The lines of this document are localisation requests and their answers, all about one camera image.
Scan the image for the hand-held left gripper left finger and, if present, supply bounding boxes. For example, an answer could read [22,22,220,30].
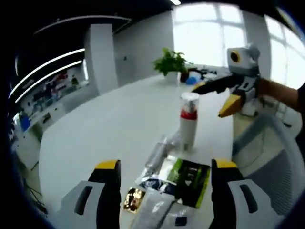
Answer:
[61,159,122,229]

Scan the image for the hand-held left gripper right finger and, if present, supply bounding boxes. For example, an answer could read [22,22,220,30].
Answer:
[211,158,275,229]

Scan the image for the gold skincare sachet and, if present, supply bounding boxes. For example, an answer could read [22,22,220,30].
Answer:
[123,187,146,212]

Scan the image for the green black skincare sachet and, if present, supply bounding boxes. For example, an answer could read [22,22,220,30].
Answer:
[166,159,212,208]

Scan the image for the red-collared skincare pump bottle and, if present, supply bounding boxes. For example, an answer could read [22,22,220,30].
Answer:
[179,92,200,151]

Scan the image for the clear skincare sample packet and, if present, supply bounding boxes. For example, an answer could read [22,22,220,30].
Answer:
[130,190,191,229]

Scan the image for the small white skincare bottle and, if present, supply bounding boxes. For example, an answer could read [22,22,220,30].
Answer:
[144,133,182,173]

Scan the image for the blue storage box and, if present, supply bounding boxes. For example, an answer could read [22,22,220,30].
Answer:
[20,114,32,131]

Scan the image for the dark tabletop clutter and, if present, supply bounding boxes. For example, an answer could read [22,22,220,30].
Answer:
[188,68,218,78]

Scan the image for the bright window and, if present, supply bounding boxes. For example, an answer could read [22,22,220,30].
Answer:
[173,4,246,69]

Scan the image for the potted green plant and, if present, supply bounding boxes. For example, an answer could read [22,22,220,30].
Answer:
[153,47,193,83]

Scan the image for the white mesh office chair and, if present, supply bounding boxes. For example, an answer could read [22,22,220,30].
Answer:
[232,112,303,222]

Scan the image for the background display shelves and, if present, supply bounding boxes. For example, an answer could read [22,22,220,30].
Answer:
[9,71,89,134]

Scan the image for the ceiling light strip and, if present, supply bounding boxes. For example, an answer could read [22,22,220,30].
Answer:
[10,48,86,95]
[15,60,83,104]

